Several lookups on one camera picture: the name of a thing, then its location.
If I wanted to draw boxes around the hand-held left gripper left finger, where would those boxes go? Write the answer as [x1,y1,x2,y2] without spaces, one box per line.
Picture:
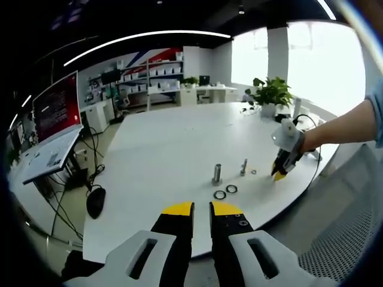
[62,201,195,287]

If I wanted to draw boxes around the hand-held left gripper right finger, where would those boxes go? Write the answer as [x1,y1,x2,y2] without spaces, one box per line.
[208,201,332,287]

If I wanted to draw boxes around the small threaded steel stud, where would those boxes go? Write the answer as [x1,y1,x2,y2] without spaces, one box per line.
[239,158,250,178]

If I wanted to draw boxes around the large threaded steel stud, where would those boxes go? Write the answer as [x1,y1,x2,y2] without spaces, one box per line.
[211,163,225,187]

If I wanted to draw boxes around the large potted green plant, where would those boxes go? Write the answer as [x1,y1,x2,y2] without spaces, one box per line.
[244,76,296,118]

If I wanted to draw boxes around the black round floor object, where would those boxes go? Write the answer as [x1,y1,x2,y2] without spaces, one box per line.
[86,186,107,219]

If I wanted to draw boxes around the white background desk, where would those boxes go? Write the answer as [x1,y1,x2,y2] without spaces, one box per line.
[178,84,238,106]

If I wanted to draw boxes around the grey mesh office chair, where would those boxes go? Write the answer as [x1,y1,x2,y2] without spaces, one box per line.
[295,142,383,283]

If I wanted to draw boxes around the small potted plant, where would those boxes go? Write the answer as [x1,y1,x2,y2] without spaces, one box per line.
[180,77,199,90]

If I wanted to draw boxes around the white low cabinet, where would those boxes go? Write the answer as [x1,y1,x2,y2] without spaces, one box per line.
[80,100,109,133]

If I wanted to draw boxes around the white tilted standing desk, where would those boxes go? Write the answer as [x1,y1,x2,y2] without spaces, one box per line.
[22,124,90,192]

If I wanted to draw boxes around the white storage shelving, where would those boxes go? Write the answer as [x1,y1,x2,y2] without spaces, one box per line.
[114,51,184,106]

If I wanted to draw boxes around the long curved ceiling light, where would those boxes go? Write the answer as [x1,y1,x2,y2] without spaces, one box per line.
[63,29,232,67]

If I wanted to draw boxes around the monitor with red screen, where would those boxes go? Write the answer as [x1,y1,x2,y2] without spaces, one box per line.
[32,70,82,145]

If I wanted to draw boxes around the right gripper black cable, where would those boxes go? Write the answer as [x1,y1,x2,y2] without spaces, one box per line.
[294,114,323,188]

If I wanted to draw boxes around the black desk cable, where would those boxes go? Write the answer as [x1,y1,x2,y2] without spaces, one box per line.
[81,124,106,193]

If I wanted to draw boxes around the black wall screen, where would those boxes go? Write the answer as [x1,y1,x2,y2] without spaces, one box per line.
[101,69,121,85]

